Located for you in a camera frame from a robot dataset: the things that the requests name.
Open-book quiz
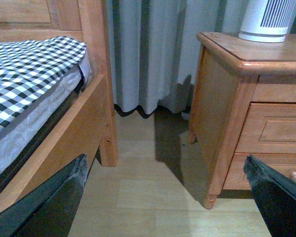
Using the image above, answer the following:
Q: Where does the grey quilted mattress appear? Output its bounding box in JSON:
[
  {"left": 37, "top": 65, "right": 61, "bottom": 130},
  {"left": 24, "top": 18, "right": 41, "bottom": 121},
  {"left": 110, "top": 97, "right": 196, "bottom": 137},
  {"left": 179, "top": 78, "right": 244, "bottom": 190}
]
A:
[{"left": 0, "top": 52, "right": 91, "bottom": 175}]

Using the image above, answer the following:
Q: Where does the wooden bed frame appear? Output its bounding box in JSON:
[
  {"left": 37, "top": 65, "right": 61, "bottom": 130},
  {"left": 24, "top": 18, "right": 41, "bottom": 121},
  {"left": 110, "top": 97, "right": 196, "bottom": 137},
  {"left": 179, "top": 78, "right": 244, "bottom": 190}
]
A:
[{"left": 0, "top": 0, "right": 118, "bottom": 212}]

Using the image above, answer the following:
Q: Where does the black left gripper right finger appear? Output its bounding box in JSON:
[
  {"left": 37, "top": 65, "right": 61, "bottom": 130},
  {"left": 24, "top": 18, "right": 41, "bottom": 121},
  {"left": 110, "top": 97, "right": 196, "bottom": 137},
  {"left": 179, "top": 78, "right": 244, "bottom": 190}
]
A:
[{"left": 243, "top": 155, "right": 296, "bottom": 237}]

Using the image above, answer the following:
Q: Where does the light grey curtain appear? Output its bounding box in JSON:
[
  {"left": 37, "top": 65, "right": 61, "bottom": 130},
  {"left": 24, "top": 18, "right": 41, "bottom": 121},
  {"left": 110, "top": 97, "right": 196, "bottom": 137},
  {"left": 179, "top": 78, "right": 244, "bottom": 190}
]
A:
[{"left": 107, "top": 0, "right": 248, "bottom": 118}]

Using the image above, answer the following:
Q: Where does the wooden nightstand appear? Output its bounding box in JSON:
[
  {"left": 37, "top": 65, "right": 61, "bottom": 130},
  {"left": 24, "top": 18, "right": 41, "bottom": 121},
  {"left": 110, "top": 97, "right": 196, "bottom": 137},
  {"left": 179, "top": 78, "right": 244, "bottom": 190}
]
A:
[{"left": 189, "top": 32, "right": 296, "bottom": 209}]

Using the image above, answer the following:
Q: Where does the black white checkered bedsheet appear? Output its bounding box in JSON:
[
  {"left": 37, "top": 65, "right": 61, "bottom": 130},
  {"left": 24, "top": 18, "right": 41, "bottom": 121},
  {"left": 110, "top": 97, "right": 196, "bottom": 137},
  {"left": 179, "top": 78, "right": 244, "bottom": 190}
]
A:
[{"left": 0, "top": 37, "right": 86, "bottom": 132}]

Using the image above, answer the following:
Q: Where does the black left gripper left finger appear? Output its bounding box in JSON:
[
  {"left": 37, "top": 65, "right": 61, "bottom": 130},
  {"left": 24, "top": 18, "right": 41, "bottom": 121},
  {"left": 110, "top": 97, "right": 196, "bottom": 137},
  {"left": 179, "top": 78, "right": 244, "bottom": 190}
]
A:
[{"left": 0, "top": 154, "right": 89, "bottom": 237}]

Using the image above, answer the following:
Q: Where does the white cylindrical air purifier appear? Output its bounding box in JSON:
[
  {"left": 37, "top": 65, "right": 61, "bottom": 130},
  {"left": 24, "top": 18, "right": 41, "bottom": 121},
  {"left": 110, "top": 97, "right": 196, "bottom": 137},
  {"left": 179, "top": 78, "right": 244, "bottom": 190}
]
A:
[{"left": 238, "top": 0, "right": 296, "bottom": 43}]

